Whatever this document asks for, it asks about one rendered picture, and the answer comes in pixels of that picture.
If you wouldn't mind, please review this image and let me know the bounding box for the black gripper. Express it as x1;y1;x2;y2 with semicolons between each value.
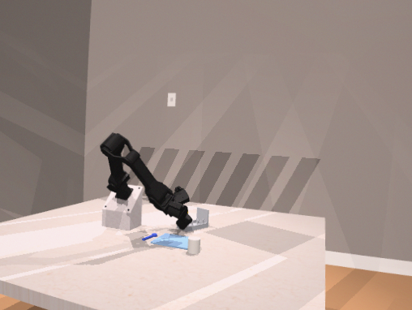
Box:
175;214;193;230

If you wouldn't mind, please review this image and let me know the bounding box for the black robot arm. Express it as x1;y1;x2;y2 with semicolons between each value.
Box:
100;133;190;220

